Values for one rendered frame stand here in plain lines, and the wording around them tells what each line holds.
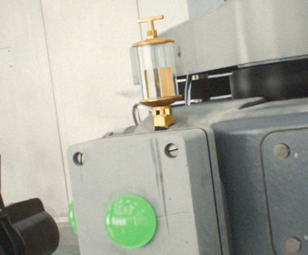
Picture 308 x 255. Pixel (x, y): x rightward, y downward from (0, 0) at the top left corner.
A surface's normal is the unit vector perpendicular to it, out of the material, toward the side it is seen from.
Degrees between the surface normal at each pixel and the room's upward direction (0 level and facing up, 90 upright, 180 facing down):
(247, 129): 79
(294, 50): 90
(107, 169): 90
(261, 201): 90
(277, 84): 90
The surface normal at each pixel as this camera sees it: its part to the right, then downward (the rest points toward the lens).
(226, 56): -0.97, 0.14
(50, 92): -0.42, 0.11
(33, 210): 0.83, -0.23
